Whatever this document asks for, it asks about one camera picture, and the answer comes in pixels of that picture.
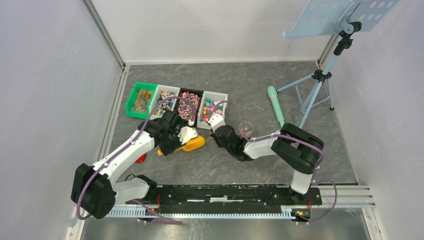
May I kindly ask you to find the clear plastic jar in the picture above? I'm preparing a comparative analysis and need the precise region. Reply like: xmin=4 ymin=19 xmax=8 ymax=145
xmin=238 ymin=121 xmax=254 ymax=138

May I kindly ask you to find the orange plastic scoop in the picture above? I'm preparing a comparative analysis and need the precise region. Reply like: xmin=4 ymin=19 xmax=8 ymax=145
xmin=155 ymin=135 xmax=205 ymax=156

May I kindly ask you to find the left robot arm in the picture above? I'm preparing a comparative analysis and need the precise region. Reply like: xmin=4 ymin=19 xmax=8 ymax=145
xmin=70 ymin=110 xmax=199 ymax=219

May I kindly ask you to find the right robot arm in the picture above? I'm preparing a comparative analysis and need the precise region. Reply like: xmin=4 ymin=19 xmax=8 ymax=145
xmin=210 ymin=123 xmax=325 ymax=204

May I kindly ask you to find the red jar lid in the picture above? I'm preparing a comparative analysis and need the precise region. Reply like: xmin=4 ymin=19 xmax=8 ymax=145
xmin=135 ymin=154 xmax=147 ymax=163

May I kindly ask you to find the black swirl lollipop bin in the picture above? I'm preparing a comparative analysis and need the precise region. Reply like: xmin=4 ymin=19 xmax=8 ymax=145
xmin=174 ymin=88 xmax=204 ymax=126

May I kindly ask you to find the white star candy bin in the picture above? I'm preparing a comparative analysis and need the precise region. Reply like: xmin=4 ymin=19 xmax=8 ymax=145
xmin=196 ymin=91 xmax=228 ymax=130

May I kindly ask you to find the green candy bin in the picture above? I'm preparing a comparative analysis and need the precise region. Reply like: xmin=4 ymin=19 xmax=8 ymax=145
xmin=125 ymin=82 xmax=158 ymax=120

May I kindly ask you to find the white lollipop bin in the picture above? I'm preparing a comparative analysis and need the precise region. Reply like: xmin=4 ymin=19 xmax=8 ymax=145
xmin=149 ymin=84 xmax=181 ymax=121

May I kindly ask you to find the blue music stand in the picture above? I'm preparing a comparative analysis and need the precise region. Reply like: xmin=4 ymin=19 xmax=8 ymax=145
xmin=268 ymin=0 xmax=399 ymax=128

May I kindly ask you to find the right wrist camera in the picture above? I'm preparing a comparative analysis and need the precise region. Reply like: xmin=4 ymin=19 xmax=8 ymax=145
xmin=207 ymin=113 xmax=226 ymax=133

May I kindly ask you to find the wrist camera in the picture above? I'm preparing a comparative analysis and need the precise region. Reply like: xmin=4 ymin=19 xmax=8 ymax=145
xmin=207 ymin=113 xmax=226 ymax=133
xmin=177 ymin=120 xmax=199 ymax=145

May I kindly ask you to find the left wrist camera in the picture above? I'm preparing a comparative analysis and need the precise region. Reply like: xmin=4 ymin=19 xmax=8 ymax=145
xmin=177 ymin=120 xmax=199 ymax=145

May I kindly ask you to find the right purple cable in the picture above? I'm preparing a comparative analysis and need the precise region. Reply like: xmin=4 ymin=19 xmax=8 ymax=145
xmin=207 ymin=100 xmax=339 ymax=226

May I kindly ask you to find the purple cable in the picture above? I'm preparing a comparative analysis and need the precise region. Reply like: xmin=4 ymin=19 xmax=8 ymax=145
xmin=207 ymin=100 xmax=339 ymax=226
xmin=75 ymin=96 xmax=197 ymax=226

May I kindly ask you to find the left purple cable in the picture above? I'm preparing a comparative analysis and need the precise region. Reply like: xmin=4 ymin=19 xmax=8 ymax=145
xmin=75 ymin=96 xmax=197 ymax=226

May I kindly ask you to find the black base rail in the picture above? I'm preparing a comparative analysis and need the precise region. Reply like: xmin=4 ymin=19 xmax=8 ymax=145
xmin=140 ymin=184 xmax=323 ymax=215

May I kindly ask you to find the aluminium frame post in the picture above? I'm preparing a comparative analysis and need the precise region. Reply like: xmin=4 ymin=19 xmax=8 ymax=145
xmin=82 ymin=0 xmax=126 ymax=69

